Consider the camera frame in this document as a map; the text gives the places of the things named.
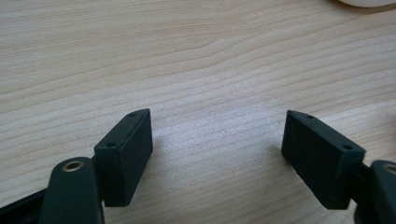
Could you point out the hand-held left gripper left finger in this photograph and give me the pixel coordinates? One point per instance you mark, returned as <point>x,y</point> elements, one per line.
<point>124,161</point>

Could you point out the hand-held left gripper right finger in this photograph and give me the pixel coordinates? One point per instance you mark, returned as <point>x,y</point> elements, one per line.
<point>320,161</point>

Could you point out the white plastic storage bin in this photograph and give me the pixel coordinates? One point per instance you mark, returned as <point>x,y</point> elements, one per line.
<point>367,2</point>

